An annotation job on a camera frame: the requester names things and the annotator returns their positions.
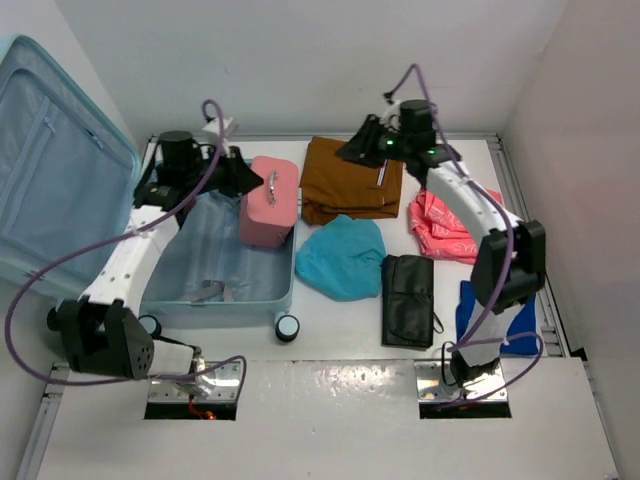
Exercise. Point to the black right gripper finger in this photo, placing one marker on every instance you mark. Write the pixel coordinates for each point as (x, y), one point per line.
(373, 162)
(357, 148)

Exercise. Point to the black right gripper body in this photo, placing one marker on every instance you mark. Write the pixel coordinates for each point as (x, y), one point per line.
(392, 144)

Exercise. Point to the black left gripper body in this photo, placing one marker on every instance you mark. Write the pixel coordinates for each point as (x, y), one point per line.
(219, 177)

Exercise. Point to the brown pants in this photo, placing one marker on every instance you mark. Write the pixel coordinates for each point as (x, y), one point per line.
(332, 186)

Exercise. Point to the pink printed garment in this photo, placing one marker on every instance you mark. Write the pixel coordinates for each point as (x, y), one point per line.
(439, 233)

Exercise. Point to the turquoise cloth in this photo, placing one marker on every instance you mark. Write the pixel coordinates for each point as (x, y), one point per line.
(342, 260)

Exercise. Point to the light blue suitcase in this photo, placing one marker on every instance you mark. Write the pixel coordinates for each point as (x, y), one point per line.
(67, 187)

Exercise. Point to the black pouch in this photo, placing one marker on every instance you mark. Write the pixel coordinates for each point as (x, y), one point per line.
(408, 317)

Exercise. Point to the blue cloth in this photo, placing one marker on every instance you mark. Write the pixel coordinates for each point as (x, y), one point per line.
(525, 321)

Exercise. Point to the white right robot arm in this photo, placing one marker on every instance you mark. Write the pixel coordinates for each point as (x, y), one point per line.
(510, 265)

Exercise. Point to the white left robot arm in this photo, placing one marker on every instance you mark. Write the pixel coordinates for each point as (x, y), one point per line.
(101, 331)

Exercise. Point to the pink vanity case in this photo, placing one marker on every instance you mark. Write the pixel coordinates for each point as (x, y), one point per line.
(269, 212)

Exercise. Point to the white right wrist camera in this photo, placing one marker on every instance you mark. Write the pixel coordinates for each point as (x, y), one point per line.
(391, 115)

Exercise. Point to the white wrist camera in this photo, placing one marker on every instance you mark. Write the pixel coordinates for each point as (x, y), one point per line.
(391, 115)
(217, 131)

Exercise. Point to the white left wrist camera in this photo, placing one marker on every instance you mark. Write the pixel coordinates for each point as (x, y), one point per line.
(217, 131)

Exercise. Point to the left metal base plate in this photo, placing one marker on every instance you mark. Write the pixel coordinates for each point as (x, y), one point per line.
(219, 386)

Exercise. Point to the metal base plate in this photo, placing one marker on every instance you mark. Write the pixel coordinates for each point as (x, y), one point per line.
(432, 375)
(219, 386)

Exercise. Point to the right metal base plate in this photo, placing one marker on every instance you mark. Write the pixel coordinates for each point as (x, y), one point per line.
(432, 375)

